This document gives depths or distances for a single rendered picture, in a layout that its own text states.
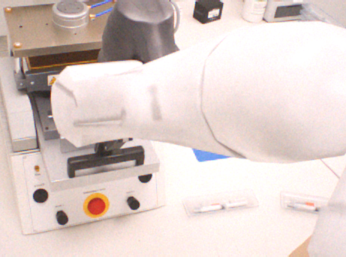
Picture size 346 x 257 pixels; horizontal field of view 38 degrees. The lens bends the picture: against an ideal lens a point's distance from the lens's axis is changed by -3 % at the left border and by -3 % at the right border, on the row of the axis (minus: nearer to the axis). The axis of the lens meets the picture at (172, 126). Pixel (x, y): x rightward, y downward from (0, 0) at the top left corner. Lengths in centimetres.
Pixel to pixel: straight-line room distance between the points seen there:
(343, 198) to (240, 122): 9
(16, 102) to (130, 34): 51
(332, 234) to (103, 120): 27
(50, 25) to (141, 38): 53
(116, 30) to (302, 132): 37
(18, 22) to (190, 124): 78
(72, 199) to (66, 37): 35
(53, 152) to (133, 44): 44
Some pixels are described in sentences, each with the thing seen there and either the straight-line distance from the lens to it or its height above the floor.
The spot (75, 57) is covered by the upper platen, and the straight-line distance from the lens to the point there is 112.
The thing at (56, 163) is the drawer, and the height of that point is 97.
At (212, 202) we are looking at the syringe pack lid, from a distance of 123.
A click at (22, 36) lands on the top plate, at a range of 109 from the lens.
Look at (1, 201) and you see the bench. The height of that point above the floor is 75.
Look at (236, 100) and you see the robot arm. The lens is 35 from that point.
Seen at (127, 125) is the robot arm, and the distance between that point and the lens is 46.
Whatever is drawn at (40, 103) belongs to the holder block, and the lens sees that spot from 109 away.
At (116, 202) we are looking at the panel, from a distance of 117.
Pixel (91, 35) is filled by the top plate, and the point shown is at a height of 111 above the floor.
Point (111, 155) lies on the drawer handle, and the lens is 96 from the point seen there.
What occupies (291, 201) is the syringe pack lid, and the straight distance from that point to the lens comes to 129.
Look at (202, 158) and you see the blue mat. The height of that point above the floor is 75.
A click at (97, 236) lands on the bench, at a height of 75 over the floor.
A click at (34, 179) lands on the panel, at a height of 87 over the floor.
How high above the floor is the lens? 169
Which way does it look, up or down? 41 degrees down
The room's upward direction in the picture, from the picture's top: 10 degrees clockwise
